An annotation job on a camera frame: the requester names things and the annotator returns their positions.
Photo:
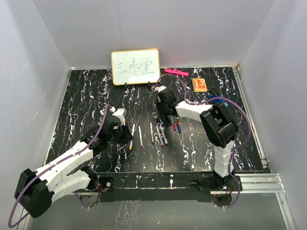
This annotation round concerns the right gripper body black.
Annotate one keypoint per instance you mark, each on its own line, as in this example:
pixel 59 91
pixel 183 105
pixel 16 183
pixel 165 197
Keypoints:
pixel 162 108

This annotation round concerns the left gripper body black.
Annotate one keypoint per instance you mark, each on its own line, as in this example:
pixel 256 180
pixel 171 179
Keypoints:
pixel 119 137

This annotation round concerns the white pen magenta end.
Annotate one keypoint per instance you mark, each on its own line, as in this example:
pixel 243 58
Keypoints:
pixel 140 136

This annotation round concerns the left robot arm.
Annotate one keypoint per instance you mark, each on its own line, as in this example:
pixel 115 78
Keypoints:
pixel 37 190

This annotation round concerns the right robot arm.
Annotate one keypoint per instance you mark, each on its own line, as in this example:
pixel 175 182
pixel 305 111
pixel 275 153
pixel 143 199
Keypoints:
pixel 219 127

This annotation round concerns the white pen green end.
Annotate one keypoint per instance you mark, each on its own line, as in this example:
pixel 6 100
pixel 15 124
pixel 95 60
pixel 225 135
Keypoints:
pixel 152 133

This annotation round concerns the white pen blue end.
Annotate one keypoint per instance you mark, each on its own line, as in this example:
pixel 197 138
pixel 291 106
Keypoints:
pixel 164 137

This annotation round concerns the white pen red end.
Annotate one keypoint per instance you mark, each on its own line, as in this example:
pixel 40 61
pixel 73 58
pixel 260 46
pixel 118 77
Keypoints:
pixel 159 135

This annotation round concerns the small spiral notebook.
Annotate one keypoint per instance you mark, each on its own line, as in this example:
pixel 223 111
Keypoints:
pixel 199 85

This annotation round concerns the black base bar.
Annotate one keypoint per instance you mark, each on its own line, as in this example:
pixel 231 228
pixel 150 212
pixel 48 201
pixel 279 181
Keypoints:
pixel 165 186

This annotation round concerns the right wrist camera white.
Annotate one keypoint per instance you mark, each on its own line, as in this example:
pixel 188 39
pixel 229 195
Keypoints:
pixel 159 88

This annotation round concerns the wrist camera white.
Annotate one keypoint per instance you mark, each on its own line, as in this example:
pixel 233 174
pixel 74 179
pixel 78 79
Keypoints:
pixel 159 88
pixel 121 114

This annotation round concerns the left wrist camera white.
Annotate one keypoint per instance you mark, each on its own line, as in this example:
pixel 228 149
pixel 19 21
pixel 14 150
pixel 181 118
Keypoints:
pixel 121 114

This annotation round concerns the whiteboard with yellow frame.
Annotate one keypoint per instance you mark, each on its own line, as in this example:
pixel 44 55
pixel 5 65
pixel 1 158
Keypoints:
pixel 135 66

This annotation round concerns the aluminium frame rail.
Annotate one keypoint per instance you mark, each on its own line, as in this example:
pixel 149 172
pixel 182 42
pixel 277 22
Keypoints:
pixel 256 183

